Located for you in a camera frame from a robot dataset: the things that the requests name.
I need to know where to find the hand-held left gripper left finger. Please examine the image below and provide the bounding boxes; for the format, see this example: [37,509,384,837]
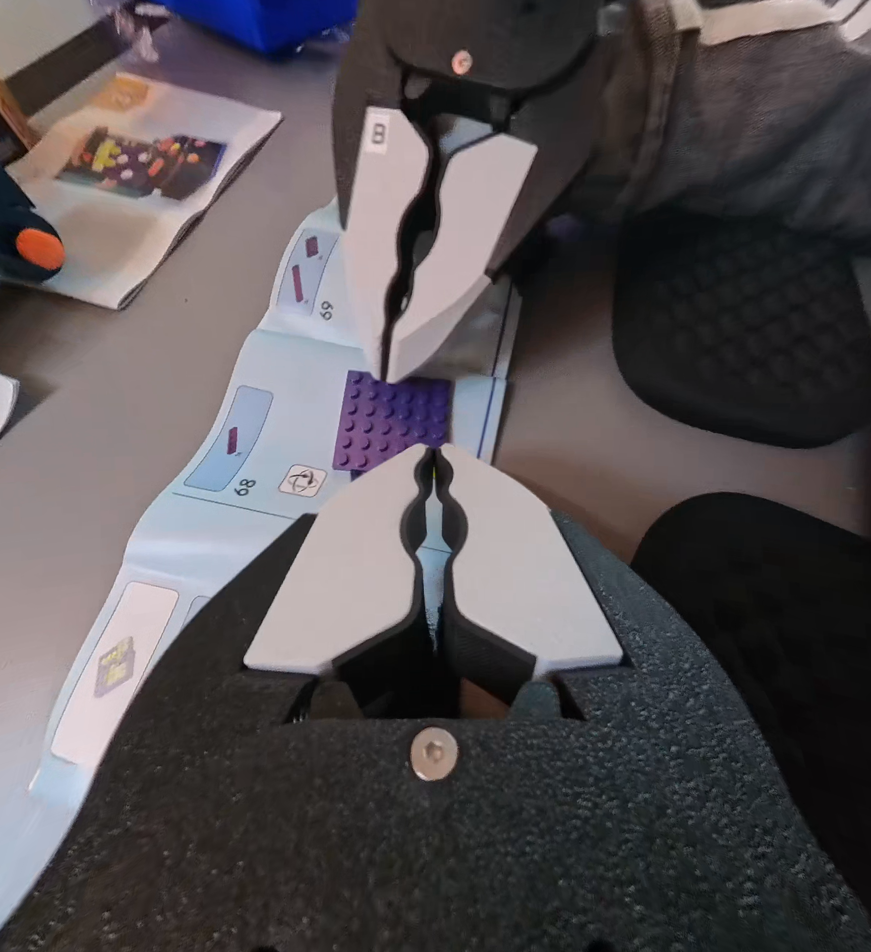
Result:
[244,445,429,676]

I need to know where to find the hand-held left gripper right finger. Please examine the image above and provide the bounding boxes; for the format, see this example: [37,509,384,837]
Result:
[435,445,624,683]

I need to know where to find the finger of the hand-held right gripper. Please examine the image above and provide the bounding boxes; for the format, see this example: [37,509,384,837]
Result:
[345,106,436,376]
[385,131,540,382]

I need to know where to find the purple studded brick plate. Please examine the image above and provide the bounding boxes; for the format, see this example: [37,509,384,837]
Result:
[333,369,453,475]

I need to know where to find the open pale blue instruction booklet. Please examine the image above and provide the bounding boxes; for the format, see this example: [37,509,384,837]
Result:
[0,201,520,952]

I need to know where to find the blue plastic bin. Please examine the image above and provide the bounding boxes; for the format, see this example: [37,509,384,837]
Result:
[159,0,359,55]

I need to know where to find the white instruction booklet dark picture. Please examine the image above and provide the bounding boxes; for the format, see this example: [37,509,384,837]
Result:
[6,70,285,311]

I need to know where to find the black office chair seat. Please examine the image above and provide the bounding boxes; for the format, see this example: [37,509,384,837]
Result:
[612,212,871,449]

